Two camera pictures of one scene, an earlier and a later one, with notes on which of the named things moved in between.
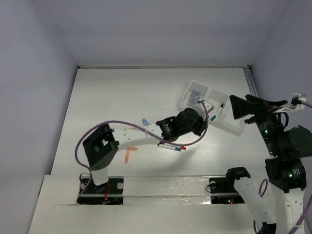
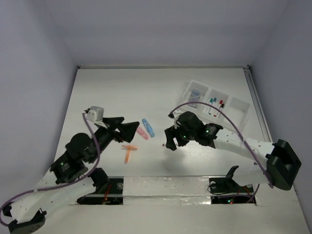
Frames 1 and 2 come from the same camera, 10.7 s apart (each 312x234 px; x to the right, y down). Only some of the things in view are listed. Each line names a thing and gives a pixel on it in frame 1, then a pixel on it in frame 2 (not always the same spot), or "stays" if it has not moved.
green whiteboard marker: x=213 y=118 to x=210 y=109
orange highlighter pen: x=128 y=152 stays
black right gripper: x=241 y=106 to x=170 y=141
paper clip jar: x=195 y=93 stays
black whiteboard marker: x=221 y=107 stays
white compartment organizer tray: x=216 y=106 stays
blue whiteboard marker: x=177 y=148 to x=213 y=109
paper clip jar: x=193 y=101 stays
